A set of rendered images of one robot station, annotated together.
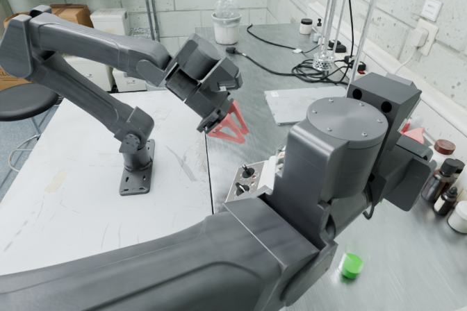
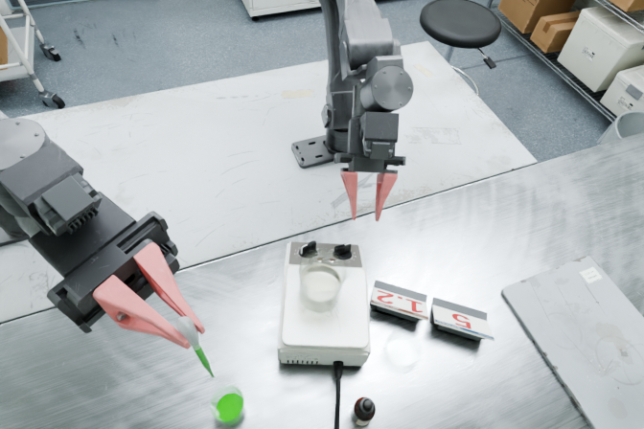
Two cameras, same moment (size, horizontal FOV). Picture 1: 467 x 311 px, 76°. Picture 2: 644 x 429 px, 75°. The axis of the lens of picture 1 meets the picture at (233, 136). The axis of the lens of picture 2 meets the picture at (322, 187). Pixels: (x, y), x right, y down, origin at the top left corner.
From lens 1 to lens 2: 0.51 m
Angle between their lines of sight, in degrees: 51
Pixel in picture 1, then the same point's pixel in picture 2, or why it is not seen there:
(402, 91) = (23, 182)
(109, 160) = not seen: hidden behind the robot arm
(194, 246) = not seen: outside the picture
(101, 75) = (604, 64)
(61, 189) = (287, 101)
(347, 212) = (25, 224)
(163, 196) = (299, 183)
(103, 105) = (333, 59)
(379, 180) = (36, 238)
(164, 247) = not seen: outside the picture
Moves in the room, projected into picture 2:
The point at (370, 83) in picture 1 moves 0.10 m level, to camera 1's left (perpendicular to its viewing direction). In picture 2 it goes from (48, 158) to (64, 73)
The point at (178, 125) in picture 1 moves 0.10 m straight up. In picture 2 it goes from (429, 161) to (443, 126)
